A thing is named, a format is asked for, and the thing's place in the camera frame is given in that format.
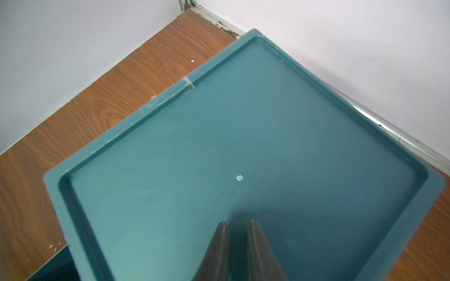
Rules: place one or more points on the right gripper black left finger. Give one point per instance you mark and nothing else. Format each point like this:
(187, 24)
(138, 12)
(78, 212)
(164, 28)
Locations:
(214, 266)

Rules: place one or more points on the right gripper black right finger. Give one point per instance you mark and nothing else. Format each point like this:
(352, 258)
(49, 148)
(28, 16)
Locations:
(262, 262)

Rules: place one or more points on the teal drawer cabinet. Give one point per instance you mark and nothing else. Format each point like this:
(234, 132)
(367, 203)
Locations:
(250, 134)

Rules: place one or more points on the teal drawer tray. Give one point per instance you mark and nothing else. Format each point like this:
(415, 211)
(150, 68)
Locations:
(60, 267)

